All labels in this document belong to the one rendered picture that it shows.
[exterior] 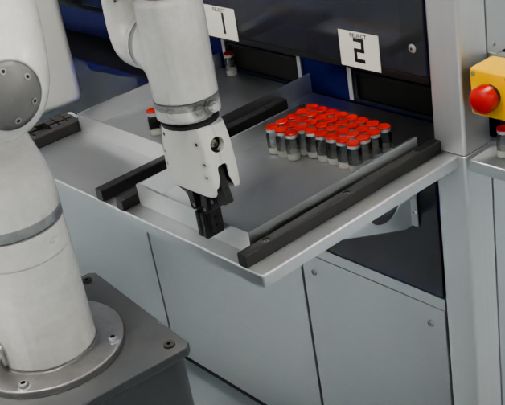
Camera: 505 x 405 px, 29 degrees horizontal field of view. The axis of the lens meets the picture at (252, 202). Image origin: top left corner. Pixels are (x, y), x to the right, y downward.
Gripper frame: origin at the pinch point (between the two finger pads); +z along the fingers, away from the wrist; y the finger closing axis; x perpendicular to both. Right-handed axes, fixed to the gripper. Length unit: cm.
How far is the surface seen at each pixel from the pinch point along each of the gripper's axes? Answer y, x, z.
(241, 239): -4.2, -1.6, 2.4
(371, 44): 4.1, -38.6, -11.3
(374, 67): 4.1, -38.7, -7.7
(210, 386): 75, -42, 92
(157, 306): 88, -39, 71
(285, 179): 6.2, -19.2, 4.0
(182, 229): 8.2, -0.6, 4.3
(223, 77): 49, -43, 4
